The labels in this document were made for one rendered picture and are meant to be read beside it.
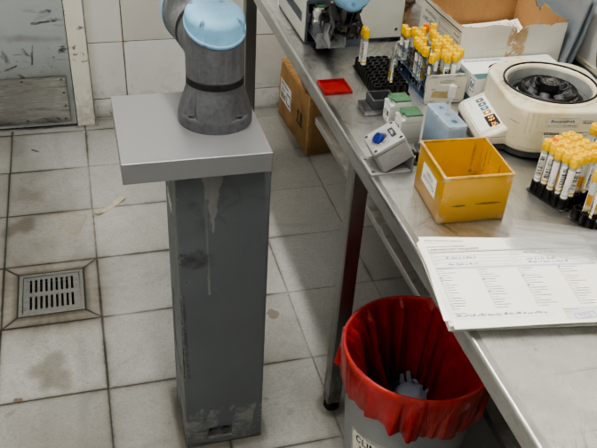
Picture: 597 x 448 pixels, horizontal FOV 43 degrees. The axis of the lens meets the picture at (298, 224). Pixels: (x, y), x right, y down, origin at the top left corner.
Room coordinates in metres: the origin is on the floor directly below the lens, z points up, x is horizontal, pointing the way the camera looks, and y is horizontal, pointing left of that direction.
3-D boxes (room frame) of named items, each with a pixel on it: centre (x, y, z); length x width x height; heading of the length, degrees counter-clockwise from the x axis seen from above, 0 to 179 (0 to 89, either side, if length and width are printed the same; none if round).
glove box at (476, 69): (1.69, -0.48, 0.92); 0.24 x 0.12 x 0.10; 107
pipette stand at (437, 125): (1.37, -0.28, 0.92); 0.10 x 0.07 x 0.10; 19
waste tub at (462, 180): (1.21, -0.30, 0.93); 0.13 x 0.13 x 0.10; 14
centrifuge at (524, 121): (1.51, -0.50, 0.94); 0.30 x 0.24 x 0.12; 98
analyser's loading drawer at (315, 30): (1.94, -0.02, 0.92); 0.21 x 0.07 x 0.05; 17
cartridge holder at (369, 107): (1.56, -0.17, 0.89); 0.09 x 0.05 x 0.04; 106
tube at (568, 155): (1.23, -0.48, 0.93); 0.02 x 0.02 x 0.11
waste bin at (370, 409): (1.28, -0.30, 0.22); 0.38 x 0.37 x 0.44; 17
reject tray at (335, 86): (1.66, -0.06, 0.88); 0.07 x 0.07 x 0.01; 17
